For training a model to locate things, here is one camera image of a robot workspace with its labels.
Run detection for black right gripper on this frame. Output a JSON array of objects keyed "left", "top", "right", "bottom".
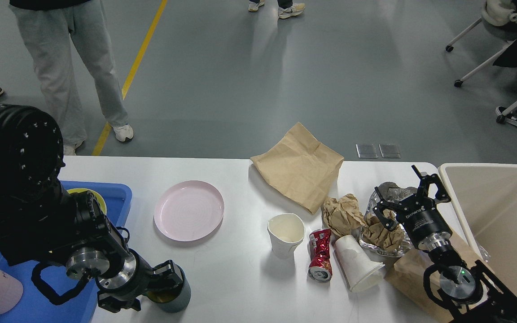
[{"left": 372, "top": 165, "right": 453, "bottom": 250}]

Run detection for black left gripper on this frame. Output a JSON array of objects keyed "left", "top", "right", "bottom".
[{"left": 97, "top": 259, "right": 184, "bottom": 313}]

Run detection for dark teal mug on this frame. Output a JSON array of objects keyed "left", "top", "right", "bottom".
[{"left": 145, "top": 271, "right": 192, "bottom": 313}]

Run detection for brown paper bag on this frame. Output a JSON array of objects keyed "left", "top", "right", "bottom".
[
  {"left": 385, "top": 234, "right": 485, "bottom": 323},
  {"left": 250, "top": 122, "right": 344, "bottom": 214}
]

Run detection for pink plate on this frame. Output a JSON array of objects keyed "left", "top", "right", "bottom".
[{"left": 153, "top": 180, "right": 224, "bottom": 242}]

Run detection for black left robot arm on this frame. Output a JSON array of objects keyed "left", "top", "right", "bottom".
[{"left": 0, "top": 105, "right": 191, "bottom": 313}]

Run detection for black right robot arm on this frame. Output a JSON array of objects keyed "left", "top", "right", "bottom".
[{"left": 372, "top": 166, "right": 517, "bottom": 323}]

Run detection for crumpled silver foil wrapper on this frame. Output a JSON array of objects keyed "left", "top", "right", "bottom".
[{"left": 359, "top": 182, "right": 417, "bottom": 258}]

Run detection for crumpled brown paper in foil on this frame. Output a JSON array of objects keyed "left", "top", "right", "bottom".
[{"left": 362, "top": 210, "right": 405, "bottom": 252}]

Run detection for right floor outlet cover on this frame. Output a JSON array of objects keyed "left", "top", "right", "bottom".
[{"left": 379, "top": 144, "right": 401, "bottom": 159}]

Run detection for floor outlet cover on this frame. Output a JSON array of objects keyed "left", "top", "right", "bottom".
[
  {"left": 355, "top": 144, "right": 379, "bottom": 159},
  {"left": 379, "top": 144, "right": 401, "bottom": 159}
]

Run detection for crumpled brown paper ball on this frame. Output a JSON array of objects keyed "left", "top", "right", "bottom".
[{"left": 321, "top": 193, "right": 367, "bottom": 239}]

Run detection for yellow plate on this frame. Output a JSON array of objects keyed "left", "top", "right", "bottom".
[{"left": 67, "top": 188, "right": 107, "bottom": 215}]

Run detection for left floor outlet cover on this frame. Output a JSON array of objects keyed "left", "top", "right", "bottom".
[{"left": 355, "top": 144, "right": 379, "bottom": 159}]

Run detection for lying white paper cup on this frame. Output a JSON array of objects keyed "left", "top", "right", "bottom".
[{"left": 335, "top": 235, "right": 385, "bottom": 292}]

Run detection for beige plastic bin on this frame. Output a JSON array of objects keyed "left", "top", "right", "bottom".
[{"left": 439, "top": 163, "right": 517, "bottom": 296}]

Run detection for blue plastic tray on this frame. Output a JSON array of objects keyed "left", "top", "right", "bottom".
[{"left": 0, "top": 181, "right": 132, "bottom": 323}]

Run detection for crushed red soda can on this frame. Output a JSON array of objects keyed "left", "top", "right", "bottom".
[{"left": 308, "top": 228, "right": 333, "bottom": 283}]

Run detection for flat brown paper bag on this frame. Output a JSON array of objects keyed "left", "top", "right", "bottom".
[{"left": 250, "top": 122, "right": 344, "bottom": 214}]

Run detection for upright white paper cup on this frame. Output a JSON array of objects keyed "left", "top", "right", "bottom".
[{"left": 267, "top": 213, "right": 305, "bottom": 259}]

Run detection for white office chair right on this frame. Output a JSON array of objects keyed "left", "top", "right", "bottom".
[{"left": 445, "top": 0, "right": 517, "bottom": 88}]

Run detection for walking person white sneakers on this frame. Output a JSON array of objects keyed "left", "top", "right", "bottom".
[{"left": 248, "top": 0, "right": 306, "bottom": 20}]

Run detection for person in grey trousers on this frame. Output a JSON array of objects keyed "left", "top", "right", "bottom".
[{"left": 9, "top": 0, "right": 134, "bottom": 156}]

